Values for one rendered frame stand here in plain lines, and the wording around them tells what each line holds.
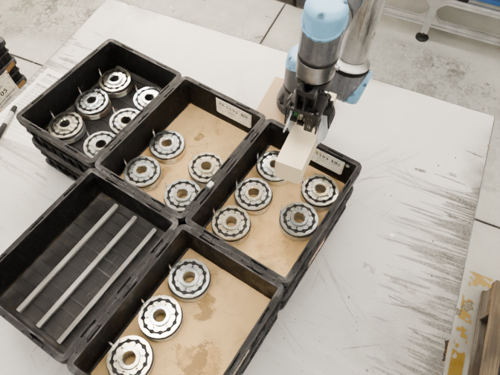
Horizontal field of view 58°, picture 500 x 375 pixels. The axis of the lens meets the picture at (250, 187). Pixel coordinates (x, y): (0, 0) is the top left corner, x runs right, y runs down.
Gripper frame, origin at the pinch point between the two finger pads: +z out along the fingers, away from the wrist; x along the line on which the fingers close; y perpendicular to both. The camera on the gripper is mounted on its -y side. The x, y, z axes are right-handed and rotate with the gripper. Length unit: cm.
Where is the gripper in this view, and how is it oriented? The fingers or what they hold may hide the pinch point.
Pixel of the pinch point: (306, 130)
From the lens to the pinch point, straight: 106.5
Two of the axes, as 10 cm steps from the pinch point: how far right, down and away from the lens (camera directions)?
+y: -4.0, 7.8, -4.8
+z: -0.1, 5.2, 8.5
